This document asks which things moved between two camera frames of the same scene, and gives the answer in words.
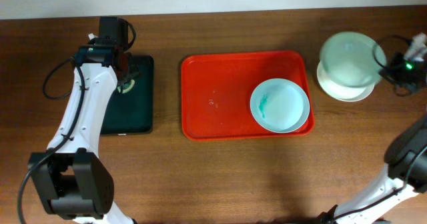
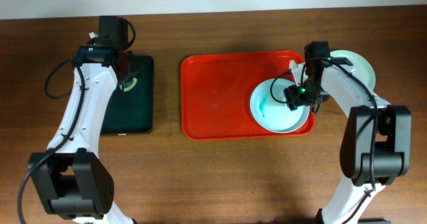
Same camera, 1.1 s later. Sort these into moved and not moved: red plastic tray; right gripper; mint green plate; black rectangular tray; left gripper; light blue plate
Moved: right gripper; mint green plate
Not moved: black rectangular tray; red plastic tray; left gripper; light blue plate
